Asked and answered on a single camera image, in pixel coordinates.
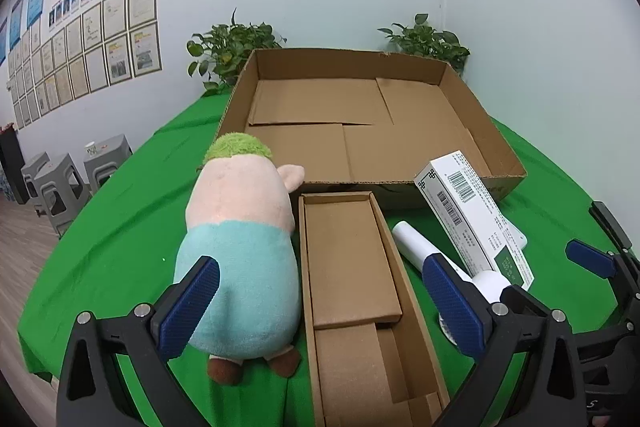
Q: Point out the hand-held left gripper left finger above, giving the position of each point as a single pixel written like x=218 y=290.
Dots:
x=190 y=302

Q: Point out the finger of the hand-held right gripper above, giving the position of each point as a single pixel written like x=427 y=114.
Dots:
x=590 y=257

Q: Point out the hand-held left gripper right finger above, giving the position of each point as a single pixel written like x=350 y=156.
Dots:
x=450 y=302

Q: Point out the white handheld device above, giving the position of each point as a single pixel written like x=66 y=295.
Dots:
x=410 y=242

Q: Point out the white carton with barcodes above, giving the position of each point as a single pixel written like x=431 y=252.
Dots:
x=465 y=217

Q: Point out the plush toy with green hair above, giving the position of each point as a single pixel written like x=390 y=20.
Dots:
x=240 y=217

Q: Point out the narrow cardboard box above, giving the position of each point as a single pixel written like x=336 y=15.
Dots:
x=350 y=257

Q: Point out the large cardboard box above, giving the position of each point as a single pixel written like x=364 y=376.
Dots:
x=400 y=147

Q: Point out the flat white plastic device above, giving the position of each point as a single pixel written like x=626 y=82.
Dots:
x=515 y=237

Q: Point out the green tablecloth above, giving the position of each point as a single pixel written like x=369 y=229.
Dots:
x=125 y=232

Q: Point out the grey plastic stool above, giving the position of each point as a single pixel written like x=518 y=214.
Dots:
x=107 y=157
x=32 y=172
x=57 y=187

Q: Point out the paper cup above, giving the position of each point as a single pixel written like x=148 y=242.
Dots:
x=90 y=150

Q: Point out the dark cabinet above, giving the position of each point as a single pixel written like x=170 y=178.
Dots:
x=12 y=167

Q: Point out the potted green plant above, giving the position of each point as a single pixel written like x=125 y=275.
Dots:
x=230 y=47
x=430 y=42

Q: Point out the group of framed certificates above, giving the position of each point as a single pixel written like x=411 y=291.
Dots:
x=115 y=37

